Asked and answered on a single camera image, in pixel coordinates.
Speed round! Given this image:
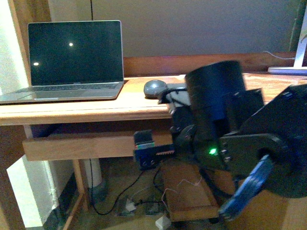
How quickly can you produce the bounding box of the white lamp stand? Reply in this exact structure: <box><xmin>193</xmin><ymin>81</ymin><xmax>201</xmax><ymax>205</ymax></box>
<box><xmin>264</xmin><ymin>0</ymin><xmax>307</xmax><ymax>76</ymax></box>

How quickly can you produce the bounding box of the wooden stool under desk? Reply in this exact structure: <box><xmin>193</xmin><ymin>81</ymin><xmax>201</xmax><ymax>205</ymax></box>
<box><xmin>161</xmin><ymin>160</ymin><xmax>219</xmax><ymax>222</ymax></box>

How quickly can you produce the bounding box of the white cable on desk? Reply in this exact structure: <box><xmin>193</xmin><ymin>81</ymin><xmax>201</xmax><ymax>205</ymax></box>
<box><xmin>261</xmin><ymin>50</ymin><xmax>295</xmax><ymax>60</ymax></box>

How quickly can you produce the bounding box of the black floor cable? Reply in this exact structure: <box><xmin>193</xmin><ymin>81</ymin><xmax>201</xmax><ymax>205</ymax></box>
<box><xmin>90</xmin><ymin>158</ymin><xmax>168</xmax><ymax>215</ymax></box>

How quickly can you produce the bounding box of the white floor cable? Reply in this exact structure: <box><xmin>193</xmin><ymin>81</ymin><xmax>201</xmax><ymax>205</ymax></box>
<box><xmin>162</xmin><ymin>177</ymin><xmax>202</xmax><ymax>204</ymax></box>

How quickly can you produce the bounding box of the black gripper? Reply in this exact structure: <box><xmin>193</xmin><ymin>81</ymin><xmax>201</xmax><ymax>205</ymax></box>
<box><xmin>133</xmin><ymin>106</ymin><xmax>197</xmax><ymax>171</ymax></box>

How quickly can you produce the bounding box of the dark grey computer mouse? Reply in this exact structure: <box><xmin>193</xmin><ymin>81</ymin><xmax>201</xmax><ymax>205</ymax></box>
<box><xmin>143</xmin><ymin>80</ymin><xmax>167</xmax><ymax>99</ymax></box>

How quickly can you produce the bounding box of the silver laptop black screen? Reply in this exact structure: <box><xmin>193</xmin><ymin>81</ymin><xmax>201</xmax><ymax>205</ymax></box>
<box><xmin>0</xmin><ymin>20</ymin><xmax>124</xmax><ymax>104</ymax></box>

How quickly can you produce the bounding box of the blue ribbon cable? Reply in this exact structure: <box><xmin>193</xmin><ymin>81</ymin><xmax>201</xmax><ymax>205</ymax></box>
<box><xmin>217</xmin><ymin>155</ymin><xmax>275</xmax><ymax>222</ymax></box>

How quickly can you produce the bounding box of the wooden pull-out keyboard drawer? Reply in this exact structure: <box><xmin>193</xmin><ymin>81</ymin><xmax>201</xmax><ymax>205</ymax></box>
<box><xmin>22</xmin><ymin>130</ymin><xmax>173</xmax><ymax>161</ymax></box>

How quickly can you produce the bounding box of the wooden desk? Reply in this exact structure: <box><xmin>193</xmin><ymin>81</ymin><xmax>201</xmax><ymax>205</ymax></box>
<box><xmin>0</xmin><ymin>52</ymin><xmax>295</xmax><ymax>230</ymax></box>

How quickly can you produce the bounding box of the white power adapter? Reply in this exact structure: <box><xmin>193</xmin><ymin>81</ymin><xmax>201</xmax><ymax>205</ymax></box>
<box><xmin>155</xmin><ymin>216</ymin><xmax>171</xmax><ymax>230</ymax></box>

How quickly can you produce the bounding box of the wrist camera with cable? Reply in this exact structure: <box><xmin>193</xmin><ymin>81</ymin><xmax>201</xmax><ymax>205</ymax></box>
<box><xmin>155</xmin><ymin>83</ymin><xmax>191</xmax><ymax>114</ymax></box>

